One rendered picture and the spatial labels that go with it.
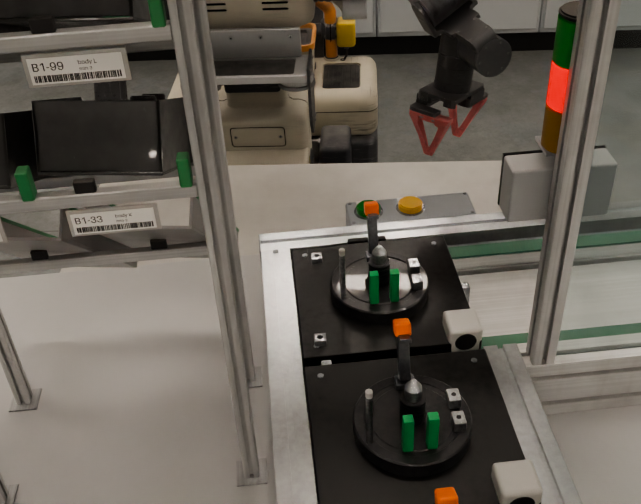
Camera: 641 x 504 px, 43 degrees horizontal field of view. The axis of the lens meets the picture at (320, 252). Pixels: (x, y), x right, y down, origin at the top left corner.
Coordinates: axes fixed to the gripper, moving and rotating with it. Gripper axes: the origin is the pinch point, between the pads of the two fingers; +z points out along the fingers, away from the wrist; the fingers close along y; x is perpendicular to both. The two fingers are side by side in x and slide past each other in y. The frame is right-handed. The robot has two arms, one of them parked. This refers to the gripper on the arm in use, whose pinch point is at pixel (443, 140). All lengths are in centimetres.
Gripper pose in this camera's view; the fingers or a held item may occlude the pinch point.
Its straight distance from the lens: 134.1
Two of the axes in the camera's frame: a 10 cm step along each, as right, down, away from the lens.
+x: -8.1, -3.6, 4.7
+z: -0.6, 8.4, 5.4
